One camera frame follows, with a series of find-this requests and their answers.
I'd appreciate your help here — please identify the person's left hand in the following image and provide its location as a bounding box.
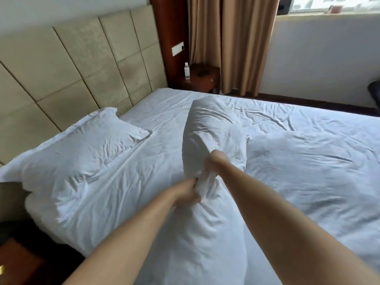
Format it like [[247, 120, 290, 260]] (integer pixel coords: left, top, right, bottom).
[[173, 178, 202, 207]]

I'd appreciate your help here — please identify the person's right hand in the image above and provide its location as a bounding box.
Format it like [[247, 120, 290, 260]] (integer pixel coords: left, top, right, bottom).
[[205, 150, 231, 176]]

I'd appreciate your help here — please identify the white duvet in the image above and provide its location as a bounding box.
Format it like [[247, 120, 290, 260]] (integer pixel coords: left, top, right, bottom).
[[139, 95, 380, 285]]

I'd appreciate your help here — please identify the white bed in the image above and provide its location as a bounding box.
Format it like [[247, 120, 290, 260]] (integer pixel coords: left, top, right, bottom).
[[25, 87, 380, 285]]

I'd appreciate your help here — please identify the person's left forearm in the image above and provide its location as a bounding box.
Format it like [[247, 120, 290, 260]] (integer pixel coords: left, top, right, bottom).
[[64, 190, 182, 285]]

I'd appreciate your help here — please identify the person's right forearm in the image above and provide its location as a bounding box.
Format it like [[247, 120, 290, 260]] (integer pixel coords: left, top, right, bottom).
[[217, 161, 380, 285]]

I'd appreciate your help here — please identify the wooden nightstand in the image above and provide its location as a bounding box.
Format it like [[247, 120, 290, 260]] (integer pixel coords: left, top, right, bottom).
[[0, 221, 84, 285], [175, 63, 221, 94]]

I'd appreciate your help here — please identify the white pillow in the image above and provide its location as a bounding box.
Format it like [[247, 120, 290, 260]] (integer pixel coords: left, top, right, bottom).
[[0, 107, 151, 224]]

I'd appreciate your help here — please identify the beige curtain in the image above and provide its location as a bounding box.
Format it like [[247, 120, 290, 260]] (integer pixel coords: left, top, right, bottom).
[[187, 0, 280, 97]]

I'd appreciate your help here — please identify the black tissue box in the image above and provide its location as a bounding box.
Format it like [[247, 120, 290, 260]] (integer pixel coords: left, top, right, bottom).
[[277, 0, 295, 16]]

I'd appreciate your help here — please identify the black office chair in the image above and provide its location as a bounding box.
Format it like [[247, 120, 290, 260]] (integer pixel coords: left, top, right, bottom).
[[368, 81, 380, 109]]

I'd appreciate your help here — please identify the beige padded headboard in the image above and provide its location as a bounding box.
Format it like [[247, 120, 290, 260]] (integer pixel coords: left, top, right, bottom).
[[0, 5, 169, 223]]

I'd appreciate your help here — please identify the window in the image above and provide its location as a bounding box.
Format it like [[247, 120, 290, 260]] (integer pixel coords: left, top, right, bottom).
[[289, 0, 380, 15]]

